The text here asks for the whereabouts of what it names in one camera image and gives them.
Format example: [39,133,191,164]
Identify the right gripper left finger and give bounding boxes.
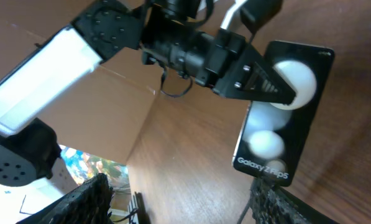
[18,174,113,224]

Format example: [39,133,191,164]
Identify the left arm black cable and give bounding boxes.
[141,0,216,99]

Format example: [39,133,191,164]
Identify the black smartphone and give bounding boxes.
[232,40,335,187]

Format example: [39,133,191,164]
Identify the black charging cable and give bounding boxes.
[236,198,254,224]

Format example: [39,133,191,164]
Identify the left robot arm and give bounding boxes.
[0,1,296,187]

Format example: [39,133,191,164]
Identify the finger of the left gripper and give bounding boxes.
[213,46,296,105]

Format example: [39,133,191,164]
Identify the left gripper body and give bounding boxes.
[200,29,266,96]

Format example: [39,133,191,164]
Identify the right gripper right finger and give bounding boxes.
[249,178,336,224]

